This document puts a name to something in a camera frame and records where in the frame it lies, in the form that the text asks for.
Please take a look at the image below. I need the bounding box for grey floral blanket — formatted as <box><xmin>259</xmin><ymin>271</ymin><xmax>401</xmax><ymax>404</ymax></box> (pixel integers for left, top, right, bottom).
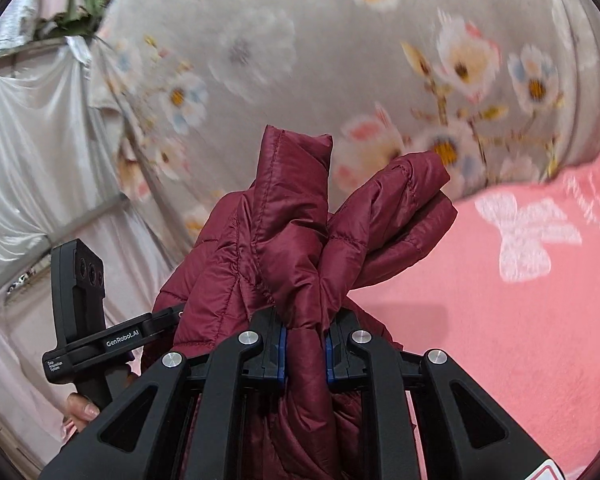
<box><xmin>87</xmin><ymin>0</ymin><xmax>600</xmax><ymax>263</ymax></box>

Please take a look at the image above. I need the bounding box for pink blanket with white bows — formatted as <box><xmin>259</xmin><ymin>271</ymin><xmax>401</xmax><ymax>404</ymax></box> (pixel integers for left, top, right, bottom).
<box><xmin>350</xmin><ymin>152</ymin><xmax>600</xmax><ymax>480</ymax></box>

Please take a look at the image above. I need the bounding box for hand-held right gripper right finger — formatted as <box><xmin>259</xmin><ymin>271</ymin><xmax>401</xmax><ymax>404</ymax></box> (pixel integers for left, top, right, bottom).
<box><xmin>324</xmin><ymin>309</ymin><xmax>552</xmax><ymax>480</ymax></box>

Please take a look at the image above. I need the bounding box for white curtain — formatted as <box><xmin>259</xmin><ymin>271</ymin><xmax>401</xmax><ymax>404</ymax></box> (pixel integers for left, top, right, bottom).
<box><xmin>0</xmin><ymin>42</ymin><xmax>177</xmax><ymax>463</ymax></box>

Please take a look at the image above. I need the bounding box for person's left hand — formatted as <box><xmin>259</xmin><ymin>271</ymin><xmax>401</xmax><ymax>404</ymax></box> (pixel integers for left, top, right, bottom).
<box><xmin>60</xmin><ymin>391</ymin><xmax>102</xmax><ymax>436</ymax></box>

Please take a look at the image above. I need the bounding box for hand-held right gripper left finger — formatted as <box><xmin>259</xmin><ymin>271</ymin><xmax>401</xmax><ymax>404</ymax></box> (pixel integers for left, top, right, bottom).
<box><xmin>40</xmin><ymin>309</ymin><xmax>287</xmax><ymax>480</ymax></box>

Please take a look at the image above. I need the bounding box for green cloth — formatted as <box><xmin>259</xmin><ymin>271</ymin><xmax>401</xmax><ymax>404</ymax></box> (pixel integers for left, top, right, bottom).
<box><xmin>34</xmin><ymin>0</ymin><xmax>111</xmax><ymax>41</ymax></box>

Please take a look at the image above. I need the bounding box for maroon puffer jacket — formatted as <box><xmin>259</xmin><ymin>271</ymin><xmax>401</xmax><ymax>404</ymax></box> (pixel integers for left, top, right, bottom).
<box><xmin>142</xmin><ymin>124</ymin><xmax>459</xmax><ymax>480</ymax></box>

